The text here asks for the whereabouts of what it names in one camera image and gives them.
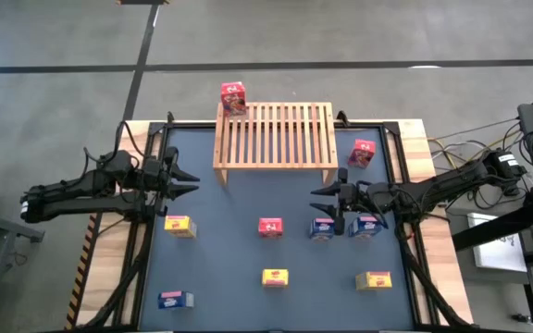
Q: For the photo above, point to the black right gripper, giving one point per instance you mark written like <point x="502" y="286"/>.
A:
<point x="354" y="196"/>

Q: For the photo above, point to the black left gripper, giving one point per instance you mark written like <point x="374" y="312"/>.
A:
<point x="155" y="180"/>

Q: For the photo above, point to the blue Frosted Flakes cereal box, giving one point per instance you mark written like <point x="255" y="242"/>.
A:
<point x="366" y="227"/>
<point x="322" y="230"/>
<point x="175" y="300"/>

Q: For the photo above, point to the yellow Corn Pops cereal box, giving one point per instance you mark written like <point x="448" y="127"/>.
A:
<point x="179" y="225"/>
<point x="374" y="280"/>
<point x="275" y="278"/>

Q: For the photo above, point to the red Froot Loops cereal box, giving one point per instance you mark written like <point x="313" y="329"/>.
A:
<point x="362" y="155"/>
<point x="270" y="227"/>
<point x="233" y="99"/>

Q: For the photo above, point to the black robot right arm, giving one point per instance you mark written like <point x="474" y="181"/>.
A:
<point x="433" y="187"/>

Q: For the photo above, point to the wooden slatted shelf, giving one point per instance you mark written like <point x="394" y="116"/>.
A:
<point x="294" y="139"/>

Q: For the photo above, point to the blue-grey table mat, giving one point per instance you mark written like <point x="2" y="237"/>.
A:
<point x="229" y="259"/>

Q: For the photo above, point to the yellow black hazard tape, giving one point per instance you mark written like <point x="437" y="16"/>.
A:
<point x="81" y="273"/>

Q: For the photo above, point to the white board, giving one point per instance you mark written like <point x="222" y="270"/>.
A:
<point x="498" y="254"/>

